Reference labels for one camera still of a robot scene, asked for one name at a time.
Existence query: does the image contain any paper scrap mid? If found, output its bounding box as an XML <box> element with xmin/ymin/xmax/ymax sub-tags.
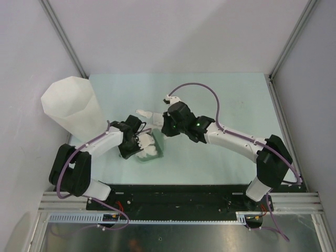
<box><xmin>152</xmin><ymin>112</ymin><xmax>164</xmax><ymax>130</ymax></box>

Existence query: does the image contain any green plastic dustpan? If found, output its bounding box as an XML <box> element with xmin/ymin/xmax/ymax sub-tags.
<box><xmin>135</xmin><ymin>154</ymin><xmax>160</xmax><ymax>163</ymax></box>

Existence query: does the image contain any paper scrap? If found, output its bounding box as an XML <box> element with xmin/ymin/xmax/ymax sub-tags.
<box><xmin>136</xmin><ymin>145</ymin><xmax>158</xmax><ymax>158</ymax></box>
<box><xmin>135</xmin><ymin>109</ymin><xmax>153</xmax><ymax>119</ymax></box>

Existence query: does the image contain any green hand brush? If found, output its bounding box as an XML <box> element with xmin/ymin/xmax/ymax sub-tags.
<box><xmin>151</xmin><ymin>129</ymin><xmax>164</xmax><ymax>158</ymax></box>

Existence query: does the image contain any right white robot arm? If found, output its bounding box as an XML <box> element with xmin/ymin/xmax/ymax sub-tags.
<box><xmin>162</xmin><ymin>101</ymin><xmax>292</xmax><ymax>211</ymax></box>

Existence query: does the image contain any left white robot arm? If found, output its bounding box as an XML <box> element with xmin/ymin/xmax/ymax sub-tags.
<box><xmin>49</xmin><ymin>115</ymin><xmax>143</xmax><ymax>210</ymax></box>

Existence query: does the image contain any white translucent waste bin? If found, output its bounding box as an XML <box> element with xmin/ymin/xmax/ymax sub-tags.
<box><xmin>41</xmin><ymin>76</ymin><xmax>107</xmax><ymax>142</ymax></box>

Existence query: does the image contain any aluminium cross extrusion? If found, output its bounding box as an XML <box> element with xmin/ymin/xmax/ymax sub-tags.
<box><xmin>38</xmin><ymin>192</ymin><xmax>324</xmax><ymax>214</ymax></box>

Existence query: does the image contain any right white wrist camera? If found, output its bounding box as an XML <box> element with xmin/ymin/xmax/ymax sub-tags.
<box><xmin>163</xmin><ymin>94</ymin><xmax>181</xmax><ymax>106</ymax></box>

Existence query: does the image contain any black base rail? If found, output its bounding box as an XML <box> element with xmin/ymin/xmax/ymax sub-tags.
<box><xmin>86</xmin><ymin>184</ymin><xmax>273</xmax><ymax>222</ymax></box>

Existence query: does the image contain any grey slotted cable duct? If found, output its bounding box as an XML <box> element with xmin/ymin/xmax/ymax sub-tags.
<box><xmin>47</xmin><ymin>211</ymin><xmax>265</xmax><ymax>225</ymax></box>

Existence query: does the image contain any left aluminium frame post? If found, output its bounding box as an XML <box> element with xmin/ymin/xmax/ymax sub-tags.
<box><xmin>39</xmin><ymin>0</ymin><xmax>89</xmax><ymax>79</ymax></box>

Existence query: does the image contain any aluminium frame post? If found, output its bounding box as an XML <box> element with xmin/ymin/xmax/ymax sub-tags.
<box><xmin>269</xmin><ymin>0</ymin><xmax>319</xmax><ymax>77</ymax></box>
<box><xmin>39</xmin><ymin>0</ymin><xmax>89</xmax><ymax>79</ymax></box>

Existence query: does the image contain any right aluminium frame post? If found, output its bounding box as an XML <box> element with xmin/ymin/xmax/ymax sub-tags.
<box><xmin>269</xmin><ymin>0</ymin><xmax>319</xmax><ymax>77</ymax></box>

